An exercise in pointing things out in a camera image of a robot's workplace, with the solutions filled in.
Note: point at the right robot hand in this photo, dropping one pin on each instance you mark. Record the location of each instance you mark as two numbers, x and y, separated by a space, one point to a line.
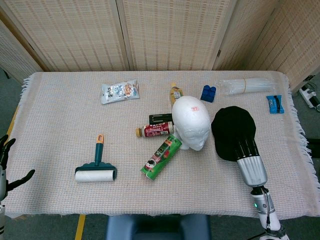
251 167

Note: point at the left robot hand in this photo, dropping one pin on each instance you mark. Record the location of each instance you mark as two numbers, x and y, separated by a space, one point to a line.
3 180

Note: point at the black cap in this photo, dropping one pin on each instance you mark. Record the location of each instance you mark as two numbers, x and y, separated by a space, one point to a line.
230 122

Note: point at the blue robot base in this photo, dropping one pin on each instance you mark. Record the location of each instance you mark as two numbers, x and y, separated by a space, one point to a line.
157 227

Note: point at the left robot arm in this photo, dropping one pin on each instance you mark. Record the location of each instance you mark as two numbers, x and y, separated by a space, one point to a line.
2 220

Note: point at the white foam mannequin head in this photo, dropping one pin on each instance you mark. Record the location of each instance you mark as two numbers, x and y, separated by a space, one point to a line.
191 122

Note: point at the blue snack wrapper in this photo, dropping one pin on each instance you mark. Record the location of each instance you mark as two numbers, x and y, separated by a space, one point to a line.
275 103

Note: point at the beige woven tablecloth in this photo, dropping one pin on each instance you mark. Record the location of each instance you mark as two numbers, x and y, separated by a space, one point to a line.
62 125

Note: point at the clear plastic bag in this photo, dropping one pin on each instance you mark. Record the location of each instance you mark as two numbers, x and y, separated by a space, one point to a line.
250 85

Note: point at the blue toy block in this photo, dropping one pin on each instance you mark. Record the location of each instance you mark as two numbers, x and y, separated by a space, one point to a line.
208 93

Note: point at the green Pringles can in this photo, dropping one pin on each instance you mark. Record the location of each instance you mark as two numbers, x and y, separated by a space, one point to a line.
162 156

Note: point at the teal lint roller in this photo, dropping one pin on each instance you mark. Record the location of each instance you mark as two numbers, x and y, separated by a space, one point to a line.
95 176

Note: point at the white power strip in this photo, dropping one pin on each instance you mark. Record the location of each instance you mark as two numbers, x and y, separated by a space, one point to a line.
311 96

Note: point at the red label drink bottle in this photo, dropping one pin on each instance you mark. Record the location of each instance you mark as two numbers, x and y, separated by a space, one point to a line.
157 129

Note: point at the black plastic comb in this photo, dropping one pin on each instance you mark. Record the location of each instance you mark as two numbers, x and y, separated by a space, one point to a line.
160 117

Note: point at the yellow tea bottle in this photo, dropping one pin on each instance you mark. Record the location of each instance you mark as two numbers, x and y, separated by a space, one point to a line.
176 93

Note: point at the white blue snack bag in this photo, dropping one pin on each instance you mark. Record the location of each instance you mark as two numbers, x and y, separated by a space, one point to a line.
117 91

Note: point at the woven folding screen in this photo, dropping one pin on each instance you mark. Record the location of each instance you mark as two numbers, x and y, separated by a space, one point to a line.
75 32

